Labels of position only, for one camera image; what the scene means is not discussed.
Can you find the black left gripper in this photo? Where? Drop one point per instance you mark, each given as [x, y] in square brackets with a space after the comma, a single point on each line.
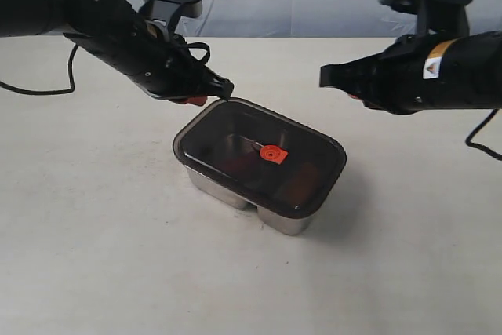
[162, 67]

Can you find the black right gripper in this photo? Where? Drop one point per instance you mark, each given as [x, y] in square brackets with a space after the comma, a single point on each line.
[455, 74]

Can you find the steel two-compartment lunch box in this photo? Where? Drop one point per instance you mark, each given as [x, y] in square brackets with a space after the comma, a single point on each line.
[243, 190]

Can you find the red toy sausage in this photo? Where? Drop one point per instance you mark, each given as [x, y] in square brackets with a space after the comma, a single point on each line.
[234, 164]

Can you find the dark transparent lid orange seal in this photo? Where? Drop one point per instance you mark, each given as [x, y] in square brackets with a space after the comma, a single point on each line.
[259, 154]

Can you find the yellow toy cheese wedge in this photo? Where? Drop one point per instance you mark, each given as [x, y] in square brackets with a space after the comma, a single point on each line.
[299, 185]

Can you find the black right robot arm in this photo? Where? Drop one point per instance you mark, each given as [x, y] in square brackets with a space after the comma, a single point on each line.
[408, 44]

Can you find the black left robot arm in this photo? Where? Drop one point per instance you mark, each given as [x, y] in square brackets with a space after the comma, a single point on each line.
[40, 17]

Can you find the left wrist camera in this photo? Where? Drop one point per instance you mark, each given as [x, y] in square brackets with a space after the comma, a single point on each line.
[165, 15]

